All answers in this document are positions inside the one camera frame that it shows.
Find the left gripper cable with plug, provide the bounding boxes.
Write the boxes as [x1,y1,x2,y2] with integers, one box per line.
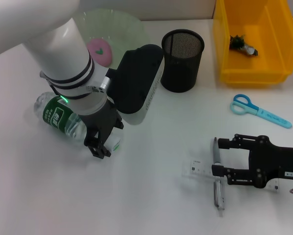
[99,76,112,90]

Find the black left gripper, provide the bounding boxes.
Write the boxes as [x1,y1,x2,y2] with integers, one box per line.
[78,100,125,160]

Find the clear green-label water bottle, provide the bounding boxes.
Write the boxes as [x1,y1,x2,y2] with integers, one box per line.
[33,92,124,152]

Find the pink toy peach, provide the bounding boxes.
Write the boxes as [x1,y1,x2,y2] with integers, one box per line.
[86,38,114,67]

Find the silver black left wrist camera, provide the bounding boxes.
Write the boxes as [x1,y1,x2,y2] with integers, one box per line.
[107,44,165,126]

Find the blue scissors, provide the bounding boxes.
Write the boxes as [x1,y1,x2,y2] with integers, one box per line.
[229,94,293,129]

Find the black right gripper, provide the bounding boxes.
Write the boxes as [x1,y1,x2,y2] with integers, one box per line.
[211,133,293,189]

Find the grey white pen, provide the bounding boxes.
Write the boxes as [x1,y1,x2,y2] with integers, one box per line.
[211,137,225,217]

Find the clear plastic ruler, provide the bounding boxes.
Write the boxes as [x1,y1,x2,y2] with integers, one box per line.
[189,159,281,194]

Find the translucent green fruit bowl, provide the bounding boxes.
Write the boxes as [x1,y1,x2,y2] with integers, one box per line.
[74,8,151,71]

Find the green plastic wrapper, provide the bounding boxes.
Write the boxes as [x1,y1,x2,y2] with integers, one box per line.
[229,34,259,57]

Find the yellow plastic bin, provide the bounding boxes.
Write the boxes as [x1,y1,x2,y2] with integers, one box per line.
[212,0,293,87]

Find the black mesh pen holder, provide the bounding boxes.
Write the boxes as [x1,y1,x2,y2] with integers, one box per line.
[160,29,205,93]

